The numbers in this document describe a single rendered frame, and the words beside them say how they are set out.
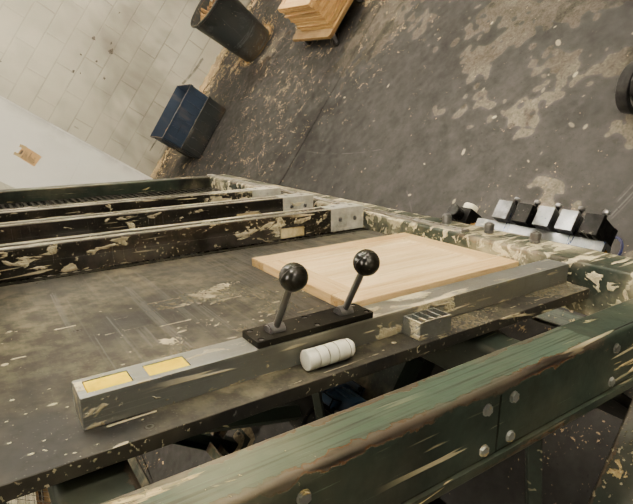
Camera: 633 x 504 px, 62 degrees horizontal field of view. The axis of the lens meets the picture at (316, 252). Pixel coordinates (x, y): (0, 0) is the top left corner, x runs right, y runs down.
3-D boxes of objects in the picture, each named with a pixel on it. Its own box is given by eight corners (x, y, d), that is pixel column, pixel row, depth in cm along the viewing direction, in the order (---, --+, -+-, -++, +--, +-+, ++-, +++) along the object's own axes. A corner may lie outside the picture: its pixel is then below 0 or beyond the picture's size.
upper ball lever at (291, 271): (290, 341, 74) (317, 274, 65) (267, 348, 72) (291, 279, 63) (278, 322, 76) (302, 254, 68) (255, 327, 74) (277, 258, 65)
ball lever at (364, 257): (357, 323, 80) (389, 259, 72) (337, 328, 78) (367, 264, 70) (344, 305, 82) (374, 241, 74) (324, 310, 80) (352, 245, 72)
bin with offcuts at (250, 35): (281, 23, 517) (229, -24, 479) (255, 68, 517) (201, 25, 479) (259, 26, 559) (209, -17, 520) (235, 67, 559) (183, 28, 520)
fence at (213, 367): (566, 282, 110) (569, 263, 109) (84, 431, 58) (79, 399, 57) (545, 276, 114) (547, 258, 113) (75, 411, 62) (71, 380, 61)
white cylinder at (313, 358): (310, 375, 71) (357, 360, 75) (310, 355, 70) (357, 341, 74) (299, 366, 73) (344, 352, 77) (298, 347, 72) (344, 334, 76)
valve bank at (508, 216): (657, 240, 130) (624, 195, 116) (635, 291, 129) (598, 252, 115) (491, 211, 170) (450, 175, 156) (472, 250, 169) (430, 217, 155)
